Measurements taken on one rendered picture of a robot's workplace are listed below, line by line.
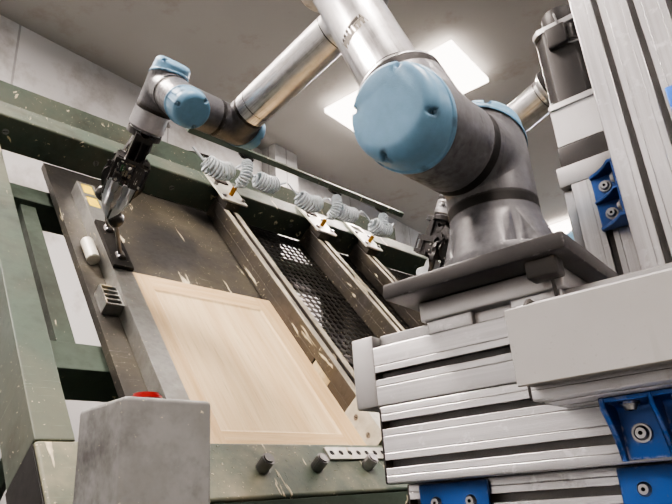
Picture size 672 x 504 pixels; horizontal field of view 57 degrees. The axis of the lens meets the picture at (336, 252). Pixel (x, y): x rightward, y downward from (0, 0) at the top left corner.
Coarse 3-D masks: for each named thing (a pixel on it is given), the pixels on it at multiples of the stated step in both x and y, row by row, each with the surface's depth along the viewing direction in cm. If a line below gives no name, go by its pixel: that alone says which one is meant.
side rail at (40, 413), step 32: (0, 160) 153; (0, 192) 140; (0, 224) 129; (0, 256) 119; (0, 288) 114; (32, 288) 116; (0, 320) 110; (32, 320) 109; (0, 352) 106; (32, 352) 102; (0, 384) 102; (32, 384) 96; (0, 416) 99; (32, 416) 91; (64, 416) 94; (0, 448) 96
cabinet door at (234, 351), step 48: (144, 288) 145; (192, 288) 158; (192, 336) 139; (240, 336) 151; (288, 336) 164; (192, 384) 123; (240, 384) 133; (288, 384) 144; (240, 432) 119; (288, 432) 127; (336, 432) 138
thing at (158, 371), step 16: (80, 192) 165; (80, 208) 163; (96, 208) 162; (96, 240) 150; (112, 272) 140; (128, 272) 143; (128, 288) 137; (128, 304) 131; (144, 304) 135; (128, 320) 129; (144, 320) 129; (128, 336) 128; (144, 336) 125; (160, 336) 128; (144, 352) 121; (160, 352) 123; (144, 368) 120; (160, 368) 119; (160, 384) 115; (176, 384) 117
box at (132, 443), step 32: (96, 416) 75; (128, 416) 71; (160, 416) 74; (192, 416) 77; (96, 448) 73; (128, 448) 70; (160, 448) 72; (192, 448) 75; (96, 480) 72; (128, 480) 69; (160, 480) 71; (192, 480) 74
